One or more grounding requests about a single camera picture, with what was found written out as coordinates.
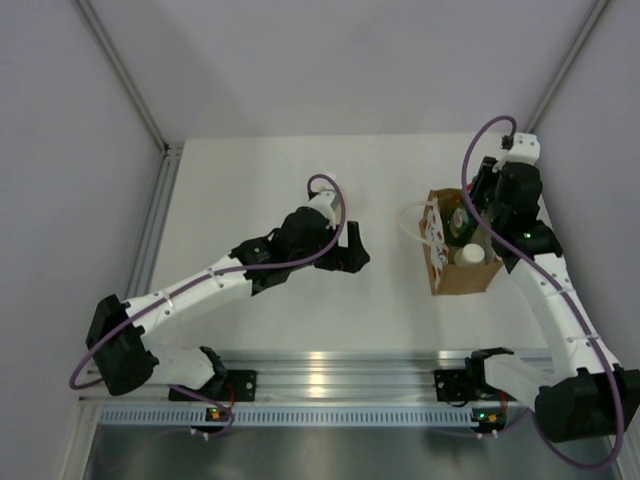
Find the left aluminium frame post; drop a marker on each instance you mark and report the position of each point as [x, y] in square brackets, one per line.
[97, 30]

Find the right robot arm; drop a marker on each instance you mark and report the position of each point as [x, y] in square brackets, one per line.
[589, 393]

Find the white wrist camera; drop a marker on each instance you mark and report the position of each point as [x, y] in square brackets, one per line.
[327, 203]
[519, 148]

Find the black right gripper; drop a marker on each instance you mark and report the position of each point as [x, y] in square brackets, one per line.
[485, 176]

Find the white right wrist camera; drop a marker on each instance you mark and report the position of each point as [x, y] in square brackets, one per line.
[519, 148]

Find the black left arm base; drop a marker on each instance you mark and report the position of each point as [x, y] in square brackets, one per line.
[233, 385]

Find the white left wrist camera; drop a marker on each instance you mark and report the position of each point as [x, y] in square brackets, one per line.
[327, 203]

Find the green dish soap bottle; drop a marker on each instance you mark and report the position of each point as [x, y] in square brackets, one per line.
[459, 223]

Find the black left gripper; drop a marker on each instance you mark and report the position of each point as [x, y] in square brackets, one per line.
[350, 258]

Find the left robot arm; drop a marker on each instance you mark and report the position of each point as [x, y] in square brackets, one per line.
[126, 336]

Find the white capped bottle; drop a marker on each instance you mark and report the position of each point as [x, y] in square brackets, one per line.
[470, 255]

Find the white rope bag handle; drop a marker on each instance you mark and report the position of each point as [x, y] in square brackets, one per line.
[403, 210]

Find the right aluminium frame post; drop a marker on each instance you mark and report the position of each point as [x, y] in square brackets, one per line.
[571, 55]

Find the aluminium mounting rail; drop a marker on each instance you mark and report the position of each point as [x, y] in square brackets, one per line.
[309, 375]

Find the aluminium frame post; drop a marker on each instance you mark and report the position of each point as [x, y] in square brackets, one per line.
[571, 55]
[97, 30]

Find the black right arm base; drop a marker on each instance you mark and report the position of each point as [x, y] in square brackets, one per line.
[452, 387]

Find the grey slotted cable duct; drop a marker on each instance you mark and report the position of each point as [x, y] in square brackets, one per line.
[281, 416]

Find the burlap canvas bag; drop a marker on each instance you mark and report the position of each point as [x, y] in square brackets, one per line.
[446, 275]

